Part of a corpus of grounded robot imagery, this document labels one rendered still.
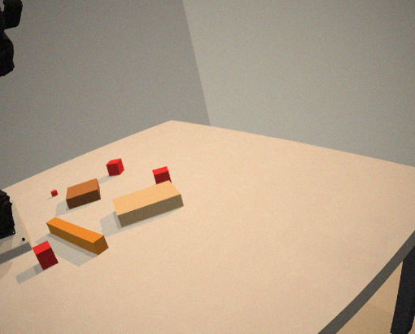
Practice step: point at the orange long rectangular bar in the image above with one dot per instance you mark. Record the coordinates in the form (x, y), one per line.
(83, 238)

